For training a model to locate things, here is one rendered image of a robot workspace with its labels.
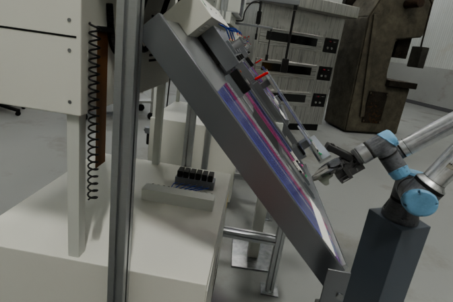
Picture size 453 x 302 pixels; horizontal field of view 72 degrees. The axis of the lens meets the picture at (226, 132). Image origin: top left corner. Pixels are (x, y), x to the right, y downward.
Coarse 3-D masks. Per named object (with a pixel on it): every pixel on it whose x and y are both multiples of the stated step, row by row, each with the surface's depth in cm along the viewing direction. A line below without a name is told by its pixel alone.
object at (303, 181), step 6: (282, 150) 112; (282, 156) 104; (288, 156) 116; (288, 162) 105; (294, 168) 112; (294, 174) 103; (300, 174) 117; (300, 180) 106; (306, 180) 118; (306, 186) 106; (306, 192) 103; (312, 198) 107
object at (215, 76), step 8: (176, 24) 76; (176, 32) 70; (184, 32) 79; (184, 40) 73; (192, 40) 82; (192, 48) 76; (200, 48) 87; (192, 56) 71; (200, 56) 80; (208, 56) 91; (200, 64) 73; (208, 64) 83; (208, 72) 76; (216, 72) 87; (216, 80) 79; (224, 80) 91; (216, 88) 73; (248, 104) 103
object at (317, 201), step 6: (306, 168) 132; (306, 174) 127; (312, 180) 120; (312, 186) 116; (312, 192) 112; (318, 198) 106; (318, 204) 103; (324, 210) 98; (324, 216) 95; (330, 228) 88; (330, 234) 86; (336, 240) 83; (336, 246) 81; (336, 252) 79; (342, 258) 76; (342, 264) 74
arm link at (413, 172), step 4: (412, 172) 130; (416, 172) 132; (420, 172) 133; (408, 176) 130; (412, 176) 129; (396, 180) 135; (400, 180) 131; (396, 184) 134; (392, 188) 139; (396, 188) 133; (392, 192) 137; (396, 192) 135; (396, 196) 135
